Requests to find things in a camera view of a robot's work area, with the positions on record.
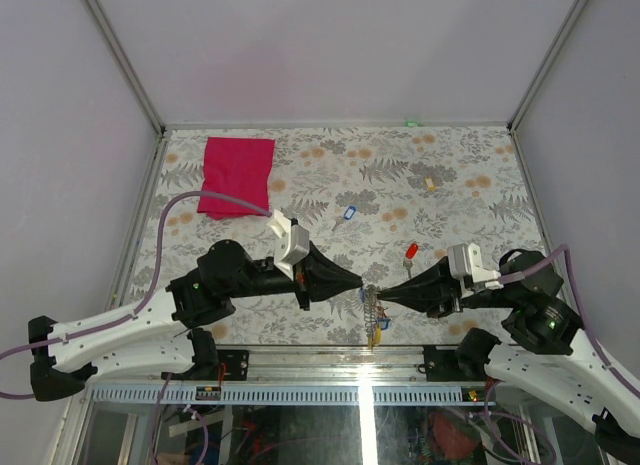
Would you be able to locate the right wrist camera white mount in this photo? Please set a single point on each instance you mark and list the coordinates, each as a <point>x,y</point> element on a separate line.
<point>466,266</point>

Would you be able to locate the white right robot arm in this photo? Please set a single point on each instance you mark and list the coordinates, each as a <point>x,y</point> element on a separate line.
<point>551,354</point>

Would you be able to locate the loose blue tag key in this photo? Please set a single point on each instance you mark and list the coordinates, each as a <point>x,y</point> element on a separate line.
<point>347,215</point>

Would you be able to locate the pink folded cloth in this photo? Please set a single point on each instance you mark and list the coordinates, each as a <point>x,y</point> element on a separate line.
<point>238,168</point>

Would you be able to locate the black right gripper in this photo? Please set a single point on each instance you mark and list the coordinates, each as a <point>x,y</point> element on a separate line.
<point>433,290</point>

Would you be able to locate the metal front rail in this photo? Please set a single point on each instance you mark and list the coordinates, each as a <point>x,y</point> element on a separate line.
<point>283,375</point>

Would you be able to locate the aluminium enclosure frame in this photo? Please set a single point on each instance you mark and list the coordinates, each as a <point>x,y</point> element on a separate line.
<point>257,64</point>

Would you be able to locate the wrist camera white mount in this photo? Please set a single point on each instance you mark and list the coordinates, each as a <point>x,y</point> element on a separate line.
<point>466,266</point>
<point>292,242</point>

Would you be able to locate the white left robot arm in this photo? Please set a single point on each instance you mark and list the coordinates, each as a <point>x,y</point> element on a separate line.
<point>167,335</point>

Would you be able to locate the loose yellow tag key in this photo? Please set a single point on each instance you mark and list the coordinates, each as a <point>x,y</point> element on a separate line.
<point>430,185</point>

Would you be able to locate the loose red tag key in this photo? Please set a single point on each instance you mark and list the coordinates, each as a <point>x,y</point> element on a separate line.
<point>408,258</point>

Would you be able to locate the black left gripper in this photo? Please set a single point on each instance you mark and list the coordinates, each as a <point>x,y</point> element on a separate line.
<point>317,278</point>

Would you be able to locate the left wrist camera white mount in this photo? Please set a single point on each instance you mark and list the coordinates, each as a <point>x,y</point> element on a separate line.
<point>292,242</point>

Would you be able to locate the grey keyring with yellow handle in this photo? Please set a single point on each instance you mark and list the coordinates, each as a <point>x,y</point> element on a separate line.
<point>372,309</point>

